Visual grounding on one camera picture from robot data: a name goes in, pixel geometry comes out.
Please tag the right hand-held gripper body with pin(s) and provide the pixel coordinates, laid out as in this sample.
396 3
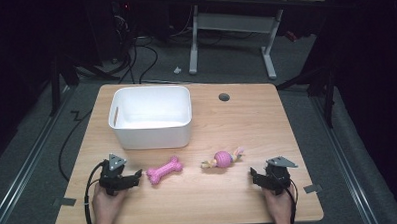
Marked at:
277 179

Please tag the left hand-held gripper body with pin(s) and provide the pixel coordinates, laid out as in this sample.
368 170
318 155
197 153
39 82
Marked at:
111 180

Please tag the pink bone toy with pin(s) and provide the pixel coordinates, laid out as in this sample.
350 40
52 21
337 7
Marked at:
163 170

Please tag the white plastic bin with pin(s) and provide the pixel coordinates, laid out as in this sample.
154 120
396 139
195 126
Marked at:
150 133

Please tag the person's right hand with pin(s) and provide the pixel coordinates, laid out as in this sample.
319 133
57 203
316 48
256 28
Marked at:
280 207

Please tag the person's left hand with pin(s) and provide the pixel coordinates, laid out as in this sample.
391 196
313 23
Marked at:
105 208

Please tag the grey tape piece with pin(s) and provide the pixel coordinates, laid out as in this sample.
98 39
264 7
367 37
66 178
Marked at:
312 188
68 201

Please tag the dark metal stand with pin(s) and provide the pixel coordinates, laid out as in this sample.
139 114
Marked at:
329 104
55 93

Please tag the small white floor object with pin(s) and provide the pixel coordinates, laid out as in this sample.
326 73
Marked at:
177 70

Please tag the red object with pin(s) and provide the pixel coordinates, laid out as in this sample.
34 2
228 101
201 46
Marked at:
291 36

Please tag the white-legged wooden desk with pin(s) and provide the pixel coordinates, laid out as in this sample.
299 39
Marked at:
233 23

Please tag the dark computer tower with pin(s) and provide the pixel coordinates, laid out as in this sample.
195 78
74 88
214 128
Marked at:
122 21

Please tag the metal floor rail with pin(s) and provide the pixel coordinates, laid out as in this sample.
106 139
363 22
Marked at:
28 161
345 167

